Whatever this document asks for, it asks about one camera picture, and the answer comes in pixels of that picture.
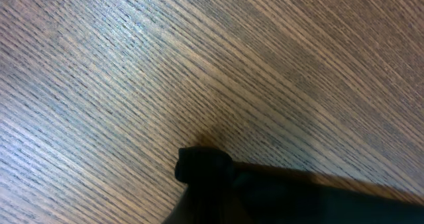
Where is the black t-shirt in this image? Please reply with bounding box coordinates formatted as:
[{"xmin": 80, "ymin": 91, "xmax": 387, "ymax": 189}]
[{"xmin": 164, "ymin": 146, "xmax": 423, "ymax": 223}]

